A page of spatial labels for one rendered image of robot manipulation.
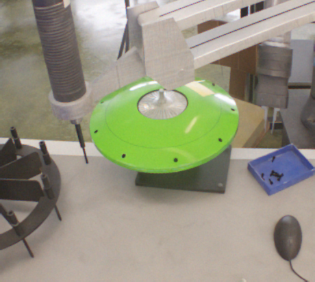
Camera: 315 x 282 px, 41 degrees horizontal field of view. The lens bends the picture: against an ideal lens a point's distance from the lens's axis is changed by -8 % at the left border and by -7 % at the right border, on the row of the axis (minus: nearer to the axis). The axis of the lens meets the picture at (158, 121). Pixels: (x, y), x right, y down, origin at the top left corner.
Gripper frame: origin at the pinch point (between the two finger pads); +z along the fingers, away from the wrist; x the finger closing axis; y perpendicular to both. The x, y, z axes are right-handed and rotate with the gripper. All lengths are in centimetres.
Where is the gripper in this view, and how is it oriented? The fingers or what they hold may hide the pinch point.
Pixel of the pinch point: (268, 132)
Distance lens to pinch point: 98.1
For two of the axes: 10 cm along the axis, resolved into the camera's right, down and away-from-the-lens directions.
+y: -3.1, 1.9, -9.3
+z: -0.6, 9.7, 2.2
